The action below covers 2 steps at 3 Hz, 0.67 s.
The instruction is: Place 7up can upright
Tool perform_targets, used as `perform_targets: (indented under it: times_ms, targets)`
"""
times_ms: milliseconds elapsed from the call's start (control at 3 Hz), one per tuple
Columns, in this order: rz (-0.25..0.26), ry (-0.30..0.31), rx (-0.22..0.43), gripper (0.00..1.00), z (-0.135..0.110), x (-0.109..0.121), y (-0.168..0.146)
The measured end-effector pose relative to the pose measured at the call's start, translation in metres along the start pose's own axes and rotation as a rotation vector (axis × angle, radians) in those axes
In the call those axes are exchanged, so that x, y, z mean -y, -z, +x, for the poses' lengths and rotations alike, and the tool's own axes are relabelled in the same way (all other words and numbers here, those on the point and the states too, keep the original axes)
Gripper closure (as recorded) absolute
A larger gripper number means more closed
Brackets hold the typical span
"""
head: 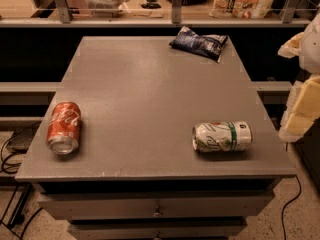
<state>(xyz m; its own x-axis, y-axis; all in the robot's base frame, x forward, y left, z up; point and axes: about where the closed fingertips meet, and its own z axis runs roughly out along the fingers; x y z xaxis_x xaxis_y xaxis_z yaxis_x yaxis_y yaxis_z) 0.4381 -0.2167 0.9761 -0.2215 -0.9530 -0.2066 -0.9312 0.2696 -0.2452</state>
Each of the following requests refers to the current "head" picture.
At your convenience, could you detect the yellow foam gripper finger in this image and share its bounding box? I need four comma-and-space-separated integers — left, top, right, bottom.
278, 32, 303, 58
284, 76, 320, 136

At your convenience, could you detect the white green 7up can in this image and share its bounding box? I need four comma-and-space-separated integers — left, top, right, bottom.
192, 121, 252, 153

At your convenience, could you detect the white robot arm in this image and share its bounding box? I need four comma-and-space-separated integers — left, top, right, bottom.
278, 14, 320, 142

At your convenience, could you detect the red coca-cola can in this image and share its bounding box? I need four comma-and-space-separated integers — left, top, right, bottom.
46, 102, 81, 155

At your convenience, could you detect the colourful printed bag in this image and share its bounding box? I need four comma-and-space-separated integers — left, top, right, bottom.
209, 0, 274, 19

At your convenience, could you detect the blue snack bag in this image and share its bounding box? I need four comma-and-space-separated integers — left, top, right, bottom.
169, 26, 228, 62

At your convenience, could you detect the grey cabinet with drawers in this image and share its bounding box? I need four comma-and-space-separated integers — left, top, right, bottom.
16, 37, 295, 240

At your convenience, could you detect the metal drawer knob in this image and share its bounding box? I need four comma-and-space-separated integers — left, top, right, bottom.
153, 207, 163, 218

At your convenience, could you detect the clear plastic container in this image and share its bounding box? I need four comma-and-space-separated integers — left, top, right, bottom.
85, 0, 127, 18

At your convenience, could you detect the black power adapter box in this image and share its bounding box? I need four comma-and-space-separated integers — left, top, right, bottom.
6, 128, 36, 152

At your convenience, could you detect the black cable right floor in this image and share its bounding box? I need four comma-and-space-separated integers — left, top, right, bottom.
280, 175, 303, 240

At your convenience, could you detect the metal shelf rail frame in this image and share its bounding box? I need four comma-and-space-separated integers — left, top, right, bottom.
0, 0, 319, 28

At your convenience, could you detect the black cables left floor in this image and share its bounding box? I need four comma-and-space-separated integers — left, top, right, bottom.
0, 121, 44, 240

